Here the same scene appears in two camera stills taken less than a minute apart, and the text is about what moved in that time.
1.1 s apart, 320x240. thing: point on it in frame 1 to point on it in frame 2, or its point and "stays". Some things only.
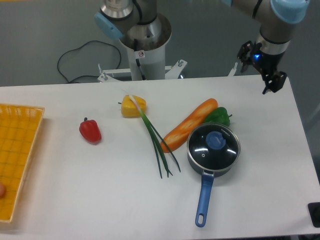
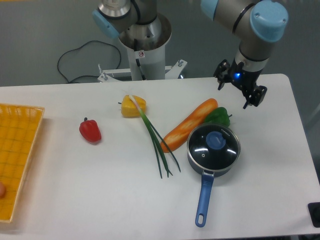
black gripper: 267,63 to 246,81
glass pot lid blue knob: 213,147 stays
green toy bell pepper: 220,115 stays
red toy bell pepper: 90,130 stays
